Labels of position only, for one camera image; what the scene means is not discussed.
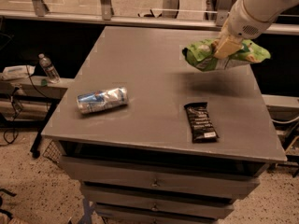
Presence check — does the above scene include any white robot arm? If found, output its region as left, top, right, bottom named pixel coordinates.
left=214, top=0, right=299, bottom=59

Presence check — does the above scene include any top grey drawer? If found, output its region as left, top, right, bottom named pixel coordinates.
left=60, top=156, right=260, bottom=199

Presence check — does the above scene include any middle grey drawer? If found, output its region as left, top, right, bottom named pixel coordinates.
left=79, top=183, right=235, bottom=220

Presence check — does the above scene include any grey drawer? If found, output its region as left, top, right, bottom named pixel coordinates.
left=60, top=156, right=260, bottom=199
left=79, top=183, right=235, bottom=220
left=93, top=203, right=219, bottom=224

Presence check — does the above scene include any wire mesh basket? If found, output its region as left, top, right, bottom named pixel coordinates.
left=43, top=141, right=62, bottom=164

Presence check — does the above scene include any metal window railing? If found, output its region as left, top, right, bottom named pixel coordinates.
left=0, top=0, right=299, bottom=35

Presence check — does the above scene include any green rice chip bag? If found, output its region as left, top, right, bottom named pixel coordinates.
left=182, top=38, right=271, bottom=72

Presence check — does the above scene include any grey side bench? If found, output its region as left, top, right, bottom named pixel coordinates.
left=0, top=76, right=73, bottom=159

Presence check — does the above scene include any white tissue pack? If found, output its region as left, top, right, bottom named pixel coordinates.
left=1, top=65, right=36, bottom=80

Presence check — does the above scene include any crushed silver blue can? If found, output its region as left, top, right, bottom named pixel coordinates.
left=77, top=87, right=129, bottom=114

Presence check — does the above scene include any clear plastic water bottle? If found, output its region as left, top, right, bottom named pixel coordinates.
left=38, top=53, right=60, bottom=83

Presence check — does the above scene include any black rxbar chocolate bar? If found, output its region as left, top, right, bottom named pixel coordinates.
left=184, top=102, right=219, bottom=143

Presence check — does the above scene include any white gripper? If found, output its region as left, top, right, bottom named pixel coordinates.
left=214, top=0, right=272, bottom=59

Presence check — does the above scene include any grey drawer cabinet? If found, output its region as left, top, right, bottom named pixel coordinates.
left=41, top=25, right=288, bottom=224

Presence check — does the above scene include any black cable on left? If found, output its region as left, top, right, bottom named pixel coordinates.
left=2, top=64, right=50, bottom=146

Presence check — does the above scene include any bottom grey drawer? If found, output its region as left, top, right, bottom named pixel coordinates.
left=93, top=203, right=219, bottom=224

